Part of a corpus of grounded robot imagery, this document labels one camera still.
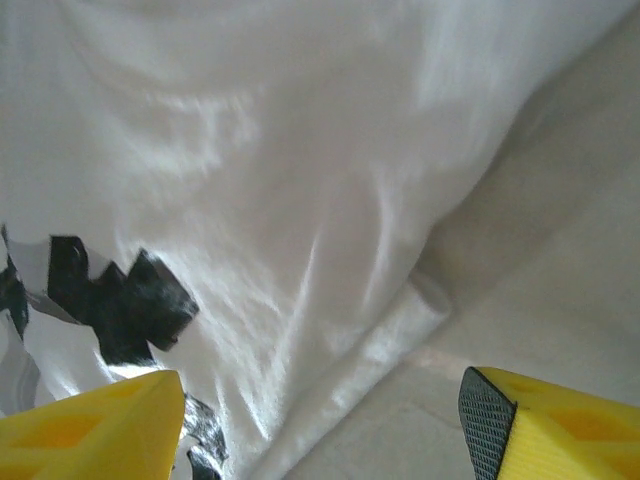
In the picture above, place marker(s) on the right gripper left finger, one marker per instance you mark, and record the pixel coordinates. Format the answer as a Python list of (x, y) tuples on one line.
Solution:
[(100, 435)]

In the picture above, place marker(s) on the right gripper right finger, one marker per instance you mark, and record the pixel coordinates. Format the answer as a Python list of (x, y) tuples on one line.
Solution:
[(560, 435)]

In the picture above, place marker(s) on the white printed t-shirt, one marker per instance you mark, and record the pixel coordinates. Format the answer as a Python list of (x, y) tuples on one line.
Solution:
[(250, 150)]

